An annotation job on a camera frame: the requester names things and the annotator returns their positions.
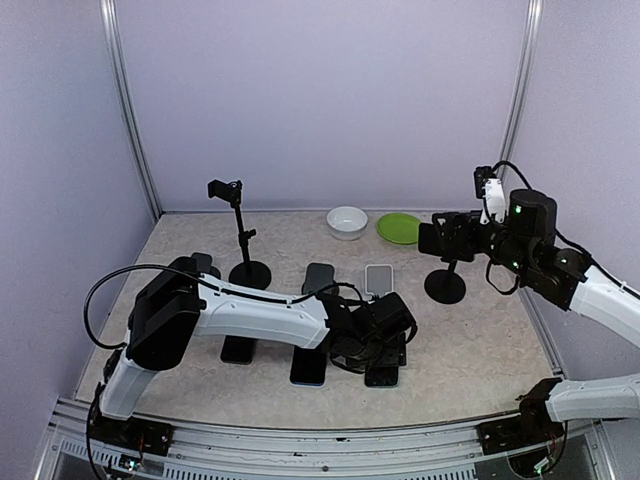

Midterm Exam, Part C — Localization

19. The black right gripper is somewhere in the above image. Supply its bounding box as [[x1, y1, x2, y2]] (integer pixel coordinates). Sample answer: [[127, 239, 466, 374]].
[[433, 209, 535, 278]]

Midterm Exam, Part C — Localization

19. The short black pole phone stand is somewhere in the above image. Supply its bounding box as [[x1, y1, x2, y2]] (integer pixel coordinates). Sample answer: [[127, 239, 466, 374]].
[[424, 260, 466, 305]]

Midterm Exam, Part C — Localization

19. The blue edged black phone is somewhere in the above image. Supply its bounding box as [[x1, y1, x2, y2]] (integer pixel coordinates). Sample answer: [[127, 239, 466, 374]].
[[289, 349, 327, 387]]

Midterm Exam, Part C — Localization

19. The dark round base phone stand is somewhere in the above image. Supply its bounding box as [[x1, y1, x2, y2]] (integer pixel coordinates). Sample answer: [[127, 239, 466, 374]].
[[301, 262, 338, 295]]

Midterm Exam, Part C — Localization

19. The purple edged black phone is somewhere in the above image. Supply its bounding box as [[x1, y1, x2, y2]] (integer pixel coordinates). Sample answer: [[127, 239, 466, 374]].
[[220, 336, 256, 365]]

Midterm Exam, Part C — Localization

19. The tall black pole phone stand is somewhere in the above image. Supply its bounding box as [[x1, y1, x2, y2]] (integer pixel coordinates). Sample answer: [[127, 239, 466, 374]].
[[207, 179, 272, 290]]

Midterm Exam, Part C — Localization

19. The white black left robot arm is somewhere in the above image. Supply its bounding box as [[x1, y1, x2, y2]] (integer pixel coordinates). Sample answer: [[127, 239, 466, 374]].
[[99, 256, 418, 445]]

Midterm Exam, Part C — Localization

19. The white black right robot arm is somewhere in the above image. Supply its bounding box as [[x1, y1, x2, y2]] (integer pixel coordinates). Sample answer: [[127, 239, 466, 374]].
[[418, 189, 639, 444]]

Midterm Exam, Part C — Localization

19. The small dark grey phone stand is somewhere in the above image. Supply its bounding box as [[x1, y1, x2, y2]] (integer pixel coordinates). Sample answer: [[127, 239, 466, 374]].
[[191, 252, 221, 279]]

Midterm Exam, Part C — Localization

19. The green plate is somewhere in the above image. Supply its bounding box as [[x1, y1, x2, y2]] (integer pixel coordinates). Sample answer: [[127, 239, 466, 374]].
[[376, 212, 421, 245]]

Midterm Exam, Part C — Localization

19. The white ceramic bowl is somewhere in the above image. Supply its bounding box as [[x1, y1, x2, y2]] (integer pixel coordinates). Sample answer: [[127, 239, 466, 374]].
[[326, 206, 369, 241]]

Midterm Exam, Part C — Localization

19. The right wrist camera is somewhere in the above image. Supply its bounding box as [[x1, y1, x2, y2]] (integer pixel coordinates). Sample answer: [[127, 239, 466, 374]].
[[474, 166, 507, 225]]

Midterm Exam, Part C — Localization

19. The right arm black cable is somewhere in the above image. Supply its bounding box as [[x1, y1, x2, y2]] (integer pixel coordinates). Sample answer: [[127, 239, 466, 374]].
[[492, 159, 536, 191]]

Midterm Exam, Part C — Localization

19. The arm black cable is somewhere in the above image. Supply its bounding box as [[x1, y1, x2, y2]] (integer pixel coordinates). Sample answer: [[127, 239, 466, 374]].
[[492, 159, 536, 191], [83, 264, 321, 351]]

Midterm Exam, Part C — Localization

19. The right aluminium frame post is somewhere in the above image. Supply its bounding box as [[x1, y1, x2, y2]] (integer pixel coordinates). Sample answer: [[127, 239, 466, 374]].
[[497, 0, 544, 181]]

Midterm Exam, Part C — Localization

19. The aluminium frame post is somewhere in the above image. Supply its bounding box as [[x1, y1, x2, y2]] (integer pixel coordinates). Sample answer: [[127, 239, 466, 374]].
[[99, 0, 164, 222], [497, 0, 544, 181]]

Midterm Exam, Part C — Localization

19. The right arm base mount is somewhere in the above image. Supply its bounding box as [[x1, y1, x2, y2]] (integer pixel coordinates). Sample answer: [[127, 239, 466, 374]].
[[476, 415, 565, 455]]

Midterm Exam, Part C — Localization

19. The aluminium front rail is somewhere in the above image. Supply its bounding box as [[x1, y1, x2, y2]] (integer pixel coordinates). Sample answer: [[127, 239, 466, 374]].
[[30, 398, 623, 479]]

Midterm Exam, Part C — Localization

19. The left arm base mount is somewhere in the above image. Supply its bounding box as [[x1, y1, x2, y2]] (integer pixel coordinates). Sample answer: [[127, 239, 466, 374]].
[[88, 417, 174, 457]]

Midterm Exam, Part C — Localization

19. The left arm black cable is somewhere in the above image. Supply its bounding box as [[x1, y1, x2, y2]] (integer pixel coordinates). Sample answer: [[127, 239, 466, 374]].
[[83, 264, 321, 351]]

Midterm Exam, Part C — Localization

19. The left aluminium frame post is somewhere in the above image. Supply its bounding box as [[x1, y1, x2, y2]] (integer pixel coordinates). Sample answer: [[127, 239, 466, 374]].
[[99, 0, 164, 222]]

